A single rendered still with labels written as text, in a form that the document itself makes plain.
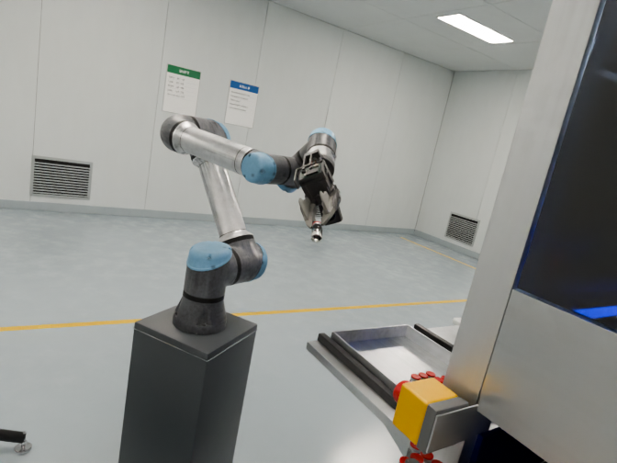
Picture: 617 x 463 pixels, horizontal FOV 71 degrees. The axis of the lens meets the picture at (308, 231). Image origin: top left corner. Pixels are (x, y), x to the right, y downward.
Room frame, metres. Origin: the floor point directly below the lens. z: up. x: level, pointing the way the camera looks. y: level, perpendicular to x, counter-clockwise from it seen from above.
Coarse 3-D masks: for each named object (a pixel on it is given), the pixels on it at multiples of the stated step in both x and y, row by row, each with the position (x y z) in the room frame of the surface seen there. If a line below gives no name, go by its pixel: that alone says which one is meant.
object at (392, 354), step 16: (336, 336) 0.98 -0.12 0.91; (352, 336) 1.03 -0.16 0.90; (368, 336) 1.06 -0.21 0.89; (384, 336) 1.09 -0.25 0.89; (400, 336) 1.13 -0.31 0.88; (416, 336) 1.11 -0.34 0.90; (352, 352) 0.93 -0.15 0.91; (368, 352) 0.99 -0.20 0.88; (384, 352) 1.01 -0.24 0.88; (400, 352) 1.03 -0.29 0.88; (416, 352) 1.05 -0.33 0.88; (432, 352) 1.05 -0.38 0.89; (448, 352) 1.02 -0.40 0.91; (368, 368) 0.88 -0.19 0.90; (384, 368) 0.93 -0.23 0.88; (400, 368) 0.94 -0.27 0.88; (416, 368) 0.96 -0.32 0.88; (432, 368) 0.97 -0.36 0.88
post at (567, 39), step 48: (576, 0) 0.62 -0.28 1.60; (576, 48) 0.61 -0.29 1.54; (528, 96) 0.65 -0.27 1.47; (576, 96) 0.60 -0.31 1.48; (528, 144) 0.63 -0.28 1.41; (528, 192) 0.61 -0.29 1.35; (528, 240) 0.60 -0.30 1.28; (480, 288) 0.64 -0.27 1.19; (480, 336) 0.62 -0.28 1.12; (480, 384) 0.60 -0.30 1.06; (480, 432) 0.62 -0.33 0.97
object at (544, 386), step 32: (512, 320) 0.59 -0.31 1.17; (544, 320) 0.55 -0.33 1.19; (576, 320) 0.52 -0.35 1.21; (512, 352) 0.57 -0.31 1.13; (544, 352) 0.54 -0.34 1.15; (576, 352) 0.51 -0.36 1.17; (608, 352) 0.49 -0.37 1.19; (512, 384) 0.56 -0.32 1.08; (544, 384) 0.53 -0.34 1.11; (576, 384) 0.50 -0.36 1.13; (608, 384) 0.48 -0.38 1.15; (512, 416) 0.55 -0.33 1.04; (544, 416) 0.52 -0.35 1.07; (576, 416) 0.49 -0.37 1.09; (608, 416) 0.47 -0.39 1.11; (544, 448) 0.51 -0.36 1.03; (576, 448) 0.48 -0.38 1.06; (608, 448) 0.46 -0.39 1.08
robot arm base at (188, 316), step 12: (180, 300) 1.14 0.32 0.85; (192, 300) 1.11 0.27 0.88; (204, 300) 1.11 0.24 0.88; (216, 300) 1.12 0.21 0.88; (180, 312) 1.11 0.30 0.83; (192, 312) 1.10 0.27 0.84; (204, 312) 1.11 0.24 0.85; (216, 312) 1.12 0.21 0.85; (180, 324) 1.10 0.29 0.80; (192, 324) 1.09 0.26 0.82; (204, 324) 1.11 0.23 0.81; (216, 324) 1.11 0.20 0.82
